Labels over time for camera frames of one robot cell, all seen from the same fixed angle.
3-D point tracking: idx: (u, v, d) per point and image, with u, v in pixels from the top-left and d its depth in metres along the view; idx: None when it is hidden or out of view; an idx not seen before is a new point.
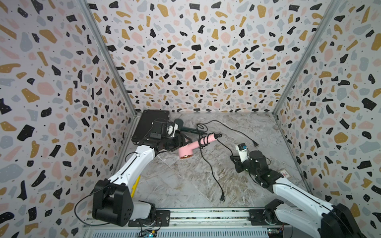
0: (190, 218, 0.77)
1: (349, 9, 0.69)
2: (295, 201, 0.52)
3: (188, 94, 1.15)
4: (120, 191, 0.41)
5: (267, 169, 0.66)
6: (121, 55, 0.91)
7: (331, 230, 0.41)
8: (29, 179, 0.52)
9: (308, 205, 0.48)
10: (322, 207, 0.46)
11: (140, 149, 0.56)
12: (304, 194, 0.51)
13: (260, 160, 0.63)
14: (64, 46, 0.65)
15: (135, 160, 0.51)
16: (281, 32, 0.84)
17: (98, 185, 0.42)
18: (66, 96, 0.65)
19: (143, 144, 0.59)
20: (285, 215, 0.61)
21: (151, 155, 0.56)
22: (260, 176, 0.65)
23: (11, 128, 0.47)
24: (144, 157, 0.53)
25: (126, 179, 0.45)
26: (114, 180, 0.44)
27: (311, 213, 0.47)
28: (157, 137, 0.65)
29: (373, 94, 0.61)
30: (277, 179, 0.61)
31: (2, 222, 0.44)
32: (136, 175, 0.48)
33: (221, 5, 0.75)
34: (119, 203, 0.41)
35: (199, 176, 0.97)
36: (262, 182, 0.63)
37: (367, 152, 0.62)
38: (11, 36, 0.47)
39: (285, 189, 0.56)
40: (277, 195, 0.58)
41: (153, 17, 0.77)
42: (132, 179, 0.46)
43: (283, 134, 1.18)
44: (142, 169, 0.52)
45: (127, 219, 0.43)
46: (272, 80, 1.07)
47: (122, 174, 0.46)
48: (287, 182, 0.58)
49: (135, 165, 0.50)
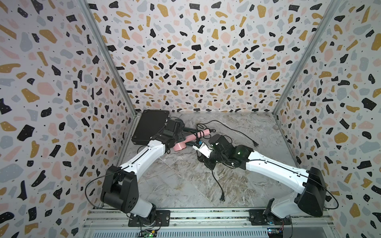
0: (190, 218, 0.77)
1: (349, 9, 0.69)
2: (271, 173, 0.49)
3: (188, 94, 1.15)
4: (128, 178, 0.43)
5: (230, 148, 0.59)
6: (121, 55, 0.91)
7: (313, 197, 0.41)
8: (29, 179, 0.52)
9: (287, 177, 0.46)
10: (300, 175, 0.45)
11: (152, 144, 0.58)
12: (280, 167, 0.49)
13: (219, 142, 0.58)
14: (64, 46, 0.65)
15: (146, 152, 0.54)
16: (281, 32, 0.84)
17: (110, 170, 0.45)
18: (66, 96, 0.65)
19: (155, 139, 0.61)
20: (280, 209, 0.60)
21: (161, 151, 0.58)
22: (227, 157, 0.60)
23: (11, 128, 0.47)
24: (155, 152, 0.55)
25: (136, 168, 0.47)
26: (125, 167, 0.47)
27: (291, 184, 0.46)
28: (169, 134, 0.67)
29: (373, 94, 0.61)
30: (250, 155, 0.54)
31: (2, 222, 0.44)
32: (145, 166, 0.50)
33: (221, 4, 0.75)
34: (126, 189, 0.43)
35: (199, 176, 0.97)
36: (233, 162, 0.55)
37: (367, 152, 0.62)
38: (11, 36, 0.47)
39: (261, 165, 0.51)
40: (251, 171, 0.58)
41: (153, 17, 0.77)
42: (141, 170, 0.48)
43: (283, 134, 1.18)
44: (151, 162, 0.54)
45: (130, 208, 0.45)
46: (272, 80, 1.07)
47: (133, 163, 0.49)
48: (261, 157, 0.53)
49: (145, 157, 0.51)
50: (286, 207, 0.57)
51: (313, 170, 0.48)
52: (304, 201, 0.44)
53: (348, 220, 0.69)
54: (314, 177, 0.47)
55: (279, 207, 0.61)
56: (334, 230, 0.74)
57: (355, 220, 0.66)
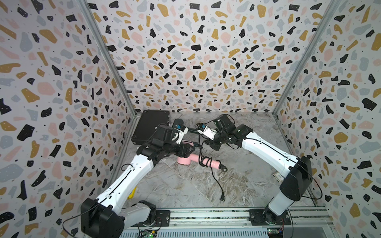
0: (190, 218, 0.77)
1: (349, 9, 0.69)
2: (263, 154, 0.53)
3: (188, 94, 1.15)
4: (105, 214, 0.38)
5: (232, 127, 0.63)
6: (121, 55, 0.91)
7: (295, 180, 0.44)
8: (29, 179, 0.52)
9: (277, 159, 0.49)
10: (289, 160, 0.48)
11: (135, 161, 0.51)
12: (273, 148, 0.52)
13: (221, 119, 0.63)
14: (64, 46, 0.65)
15: (128, 175, 0.47)
16: (281, 32, 0.84)
17: (86, 205, 0.40)
18: (66, 96, 0.65)
19: (141, 153, 0.53)
20: (277, 205, 0.62)
21: (148, 167, 0.51)
22: (227, 133, 0.65)
23: (11, 128, 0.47)
24: (139, 172, 0.48)
25: (114, 202, 0.41)
26: (101, 201, 0.41)
27: (278, 166, 0.49)
28: (159, 144, 0.59)
29: (373, 94, 0.61)
30: (247, 135, 0.57)
31: (2, 222, 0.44)
32: (128, 193, 0.45)
33: (221, 4, 0.75)
34: (103, 228, 0.38)
35: (199, 176, 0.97)
36: (230, 137, 0.60)
37: (367, 152, 0.62)
38: (11, 36, 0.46)
39: (256, 144, 0.54)
40: (246, 149, 0.58)
41: (153, 17, 0.77)
42: (122, 200, 0.43)
43: (283, 133, 1.18)
44: (137, 184, 0.48)
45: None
46: (272, 80, 1.07)
47: (112, 192, 0.43)
48: (257, 138, 0.56)
49: (126, 182, 0.45)
50: (282, 201, 0.58)
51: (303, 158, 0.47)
52: (285, 183, 0.48)
53: (348, 220, 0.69)
54: (302, 165, 0.49)
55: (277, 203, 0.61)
56: (334, 230, 0.74)
57: (355, 220, 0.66)
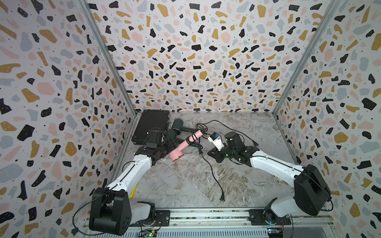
0: (190, 218, 0.77)
1: (349, 9, 0.69)
2: (270, 169, 0.55)
3: (188, 94, 1.15)
4: (119, 197, 0.41)
5: (241, 145, 0.67)
6: (121, 55, 0.91)
7: (303, 189, 0.43)
8: (29, 179, 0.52)
9: (283, 171, 0.51)
10: (294, 170, 0.49)
11: (137, 158, 0.57)
12: (277, 161, 0.55)
13: (234, 138, 0.66)
14: (64, 46, 0.65)
15: (133, 168, 0.52)
16: (281, 32, 0.84)
17: (97, 193, 0.42)
18: (66, 96, 0.65)
19: (140, 153, 0.60)
20: (280, 208, 0.61)
21: (148, 164, 0.58)
22: (237, 152, 0.69)
23: (11, 128, 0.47)
24: (142, 166, 0.54)
25: (125, 186, 0.45)
26: (113, 186, 0.45)
27: (285, 178, 0.50)
28: (153, 147, 0.66)
29: (373, 94, 0.61)
30: (254, 152, 0.63)
31: (2, 222, 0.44)
32: (134, 183, 0.49)
33: (221, 4, 0.75)
34: (119, 208, 0.40)
35: (199, 176, 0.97)
36: (240, 158, 0.64)
37: (367, 152, 0.62)
38: (11, 36, 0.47)
39: (261, 160, 0.58)
40: (256, 167, 0.61)
41: (153, 17, 0.77)
42: (131, 186, 0.47)
43: (283, 134, 1.18)
44: (140, 176, 0.52)
45: (125, 227, 0.42)
46: (272, 80, 1.07)
47: (121, 180, 0.47)
48: (262, 153, 0.61)
49: (133, 172, 0.50)
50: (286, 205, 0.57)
51: (309, 167, 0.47)
52: (298, 196, 0.46)
53: (348, 220, 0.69)
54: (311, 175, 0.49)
55: (280, 205, 0.61)
56: (334, 230, 0.74)
57: (355, 220, 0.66)
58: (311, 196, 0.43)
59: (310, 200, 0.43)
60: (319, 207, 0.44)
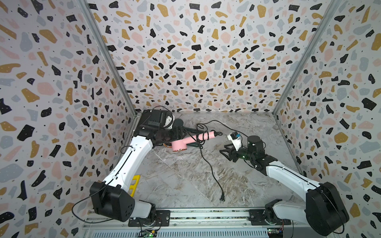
0: (190, 218, 0.77)
1: (349, 9, 0.69)
2: (285, 180, 0.54)
3: (188, 94, 1.15)
4: (115, 193, 0.40)
5: (262, 151, 0.66)
6: (121, 55, 0.91)
7: (315, 204, 0.42)
8: (29, 179, 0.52)
9: (296, 183, 0.50)
10: (309, 184, 0.48)
11: (134, 143, 0.51)
12: (293, 173, 0.54)
13: (257, 145, 0.65)
14: (64, 46, 0.65)
15: (130, 155, 0.47)
16: (282, 32, 0.84)
17: (95, 188, 0.40)
18: (66, 96, 0.65)
19: (138, 135, 0.53)
20: (283, 210, 0.61)
21: (147, 147, 0.51)
22: (255, 158, 0.70)
23: (11, 128, 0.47)
24: (140, 152, 0.49)
25: (121, 181, 0.42)
26: (109, 181, 0.42)
27: (299, 191, 0.49)
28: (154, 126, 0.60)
29: (373, 94, 0.61)
30: (271, 162, 0.63)
31: (2, 222, 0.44)
32: (133, 171, 0.46)
33: (221, 5, 0.75)
34: (116, 204, 0.39)
35: (199, 176, 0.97)
36: (256, 164, 0.66)
37: (367, 152, 0.62)
38: (11, 36, 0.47)
39: (277, 170, 0.58)
40: (271, 176, 0.61)
41: (153, 17, 0.77)
42: (128, 179, 0.44)
43: (283, 134, 1.18)
44: (139, 163, 0.48)
45: (129, 214, 0.44)
46: (272, 80, 1.07)
47: (117, 174, 0.43)
48: (279, 164, 0.61)
49: (130, 161, 0.46)
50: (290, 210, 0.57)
51: (328, 184, 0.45)
52: (310, 212, 0.44)
53: (348, 220, 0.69)
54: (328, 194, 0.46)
55: (284, 207, 0.62)
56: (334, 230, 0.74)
57: (355, 220, 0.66)
58: (323, 212, 0.42)
59: (322, 217, 0.42)
60: (333, 227, 0.42)
